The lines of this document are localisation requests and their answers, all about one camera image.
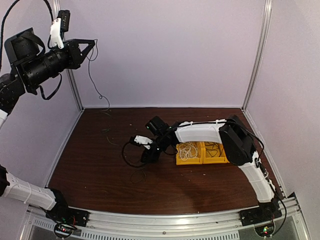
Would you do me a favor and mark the left aluminium frame post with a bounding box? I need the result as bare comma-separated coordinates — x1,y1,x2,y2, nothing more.
51,0,84,112

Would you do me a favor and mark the right circuit board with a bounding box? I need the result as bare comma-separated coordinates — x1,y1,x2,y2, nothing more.
254,223,276,238

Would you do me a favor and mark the right aluminium frame post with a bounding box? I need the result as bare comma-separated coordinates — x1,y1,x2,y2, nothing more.
241,0,273,112

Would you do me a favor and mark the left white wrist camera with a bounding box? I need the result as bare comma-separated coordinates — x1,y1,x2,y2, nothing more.
47,10,71,49

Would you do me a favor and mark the white cable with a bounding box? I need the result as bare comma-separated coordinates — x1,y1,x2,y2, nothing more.
177,142,201,161
178,143,201,161

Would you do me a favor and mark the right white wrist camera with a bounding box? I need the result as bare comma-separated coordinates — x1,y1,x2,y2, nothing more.
129,135,153,150

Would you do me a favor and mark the yellow plastic bin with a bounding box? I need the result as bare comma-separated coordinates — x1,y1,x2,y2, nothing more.
175,142,203,165
203,142,229,165

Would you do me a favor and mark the left circuit board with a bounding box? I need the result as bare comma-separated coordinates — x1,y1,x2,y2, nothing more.
53,223,78,239

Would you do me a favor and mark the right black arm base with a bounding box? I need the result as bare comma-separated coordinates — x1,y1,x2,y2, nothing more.
239,203,282,226

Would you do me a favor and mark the middle yellow plastic bin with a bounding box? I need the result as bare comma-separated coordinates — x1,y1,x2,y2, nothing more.
203,142,229,165

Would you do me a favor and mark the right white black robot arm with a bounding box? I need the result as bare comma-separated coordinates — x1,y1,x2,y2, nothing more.
133,115,279,221

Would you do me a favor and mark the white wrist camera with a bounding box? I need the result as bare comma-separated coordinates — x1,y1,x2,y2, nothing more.
129,135,153,150
47,10,71,49

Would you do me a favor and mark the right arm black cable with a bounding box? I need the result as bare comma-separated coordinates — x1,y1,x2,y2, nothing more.
121,119,288,237

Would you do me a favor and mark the circuit board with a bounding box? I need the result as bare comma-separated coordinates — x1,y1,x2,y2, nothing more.
254,223,276,238
53,223,78,239

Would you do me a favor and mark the aluminium front rail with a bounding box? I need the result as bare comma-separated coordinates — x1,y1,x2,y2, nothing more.
18,196,311,240

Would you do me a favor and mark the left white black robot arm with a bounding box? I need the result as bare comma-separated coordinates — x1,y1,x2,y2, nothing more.
0,28,96,222

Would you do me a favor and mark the aluminium frame post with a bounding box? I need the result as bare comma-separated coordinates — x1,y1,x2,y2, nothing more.
51,0,84,112
241,0,273,112

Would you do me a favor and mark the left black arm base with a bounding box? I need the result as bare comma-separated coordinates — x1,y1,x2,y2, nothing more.
44,208,89,227

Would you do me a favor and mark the left yellow plastic bin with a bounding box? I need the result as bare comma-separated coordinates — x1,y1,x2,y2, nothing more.
175,142,203,165

